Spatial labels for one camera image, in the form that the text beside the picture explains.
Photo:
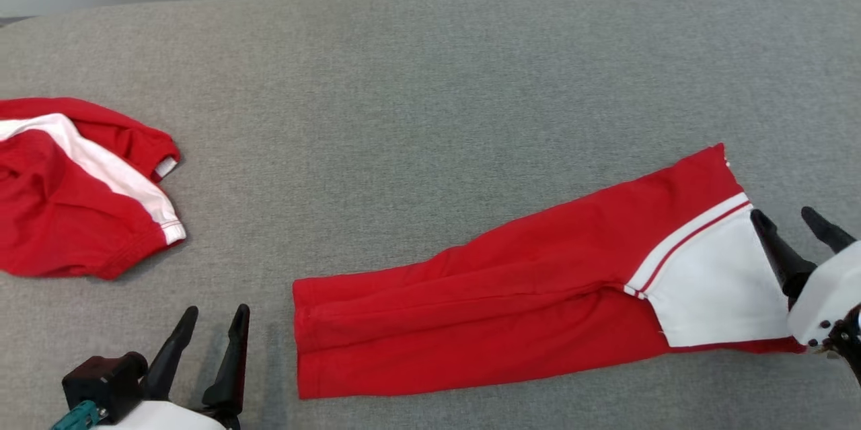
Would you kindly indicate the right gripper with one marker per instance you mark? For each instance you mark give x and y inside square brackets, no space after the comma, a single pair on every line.
[831,295]

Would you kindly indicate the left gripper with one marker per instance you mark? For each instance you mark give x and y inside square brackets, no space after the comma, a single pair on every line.
[107,379]

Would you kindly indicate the red shorts with white stripe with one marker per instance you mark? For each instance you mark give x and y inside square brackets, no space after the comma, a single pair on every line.
[60,214]

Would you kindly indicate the red and white long trousers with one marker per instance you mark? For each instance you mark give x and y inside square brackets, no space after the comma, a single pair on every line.
[511,295]

